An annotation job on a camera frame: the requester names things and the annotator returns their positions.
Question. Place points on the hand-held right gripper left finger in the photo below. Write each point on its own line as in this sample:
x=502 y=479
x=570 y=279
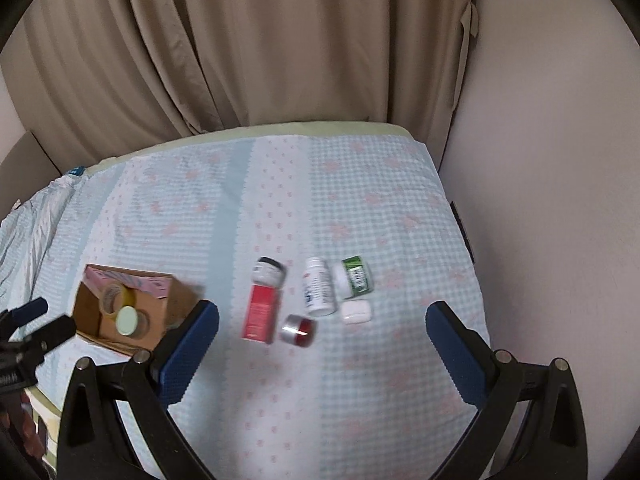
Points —
x=192 y=350

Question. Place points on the white jar with black lid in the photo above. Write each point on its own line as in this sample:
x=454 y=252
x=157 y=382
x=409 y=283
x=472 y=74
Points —
x=269 y=271

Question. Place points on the light blue checked blanket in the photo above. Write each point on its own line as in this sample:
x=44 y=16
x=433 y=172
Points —
x=310 y=200

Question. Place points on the green label white bottle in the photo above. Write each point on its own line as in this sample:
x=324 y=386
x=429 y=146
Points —
x=356 y=277

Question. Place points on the jar with pale green lid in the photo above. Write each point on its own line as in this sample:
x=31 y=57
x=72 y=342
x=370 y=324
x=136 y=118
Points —
x=127 y=321

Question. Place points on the white pill bottle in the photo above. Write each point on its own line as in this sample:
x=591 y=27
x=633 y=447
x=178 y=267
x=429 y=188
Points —
x=317 y=287

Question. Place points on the clear tape roll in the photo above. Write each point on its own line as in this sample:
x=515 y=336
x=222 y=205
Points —
x=112 y=297

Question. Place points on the beige curtain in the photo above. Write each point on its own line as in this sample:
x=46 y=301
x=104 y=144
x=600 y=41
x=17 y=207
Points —
x=280 y=40

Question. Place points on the pink paper packet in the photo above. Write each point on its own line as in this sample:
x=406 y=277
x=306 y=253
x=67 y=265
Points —
x=145 y=282

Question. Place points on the person's left hand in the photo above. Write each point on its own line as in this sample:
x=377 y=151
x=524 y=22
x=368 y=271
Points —
x=24 y=417

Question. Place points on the pale green mattress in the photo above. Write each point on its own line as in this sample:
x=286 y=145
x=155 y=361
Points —
x=320 y=127

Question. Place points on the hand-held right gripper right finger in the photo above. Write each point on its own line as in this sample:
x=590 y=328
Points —
x=452 y=355

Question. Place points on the brown cardboard box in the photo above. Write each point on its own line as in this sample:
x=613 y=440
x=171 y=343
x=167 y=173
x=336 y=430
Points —
x=165 y=305

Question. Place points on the small white plastic case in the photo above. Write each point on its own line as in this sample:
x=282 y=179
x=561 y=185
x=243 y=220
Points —
x=356 y=311

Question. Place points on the red jar with silver lid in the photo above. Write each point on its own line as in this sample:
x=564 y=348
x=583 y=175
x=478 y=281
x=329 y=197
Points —
x=299 y=331

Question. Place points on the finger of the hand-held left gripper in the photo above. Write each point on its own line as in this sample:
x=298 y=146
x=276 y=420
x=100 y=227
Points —
x=27 y=310
x=52 y=334

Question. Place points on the red carton box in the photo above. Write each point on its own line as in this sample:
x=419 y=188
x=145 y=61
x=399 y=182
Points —
x=260 y=312

